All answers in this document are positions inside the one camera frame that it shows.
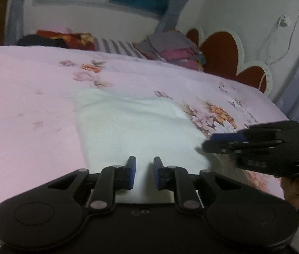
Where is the white garment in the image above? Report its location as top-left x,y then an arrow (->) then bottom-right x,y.
73,88 -> 214,204

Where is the grey striped pillow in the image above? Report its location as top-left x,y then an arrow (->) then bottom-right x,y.
93,37 -> 145,59

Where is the black cloth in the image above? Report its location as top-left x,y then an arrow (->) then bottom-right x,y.
16,35 -> 66,49

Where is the pink floral blanket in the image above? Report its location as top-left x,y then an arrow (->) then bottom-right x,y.
0,45 -> 299,254

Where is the red and white headboard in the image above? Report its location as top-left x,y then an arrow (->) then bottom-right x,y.
185,26 -> 273,96

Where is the pile of folded clothes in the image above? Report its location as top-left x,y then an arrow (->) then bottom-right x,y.
134,30 -> 206,72

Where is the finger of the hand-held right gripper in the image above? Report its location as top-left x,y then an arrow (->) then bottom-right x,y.
202,140 -> 285,156
210,120 -> 299,143

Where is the person's right hand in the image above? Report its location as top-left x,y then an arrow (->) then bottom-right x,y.
281,176 -> 299,213

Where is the white wall socket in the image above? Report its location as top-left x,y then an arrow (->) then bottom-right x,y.
277,14 -> 291,28

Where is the white cable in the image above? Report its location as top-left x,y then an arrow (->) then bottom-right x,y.
256,0 -> 299,90

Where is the grey curtain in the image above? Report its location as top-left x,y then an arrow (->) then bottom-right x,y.
155,0 -> 208,37
5,0 -> 33,46

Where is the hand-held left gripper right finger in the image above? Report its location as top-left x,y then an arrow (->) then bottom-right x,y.
153,157 -> 243,215

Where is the red and orange cloth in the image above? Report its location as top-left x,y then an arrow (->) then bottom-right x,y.
36,29 -> 96,51

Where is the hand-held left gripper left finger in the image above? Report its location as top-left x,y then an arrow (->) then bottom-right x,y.
47,156 -> 137,215

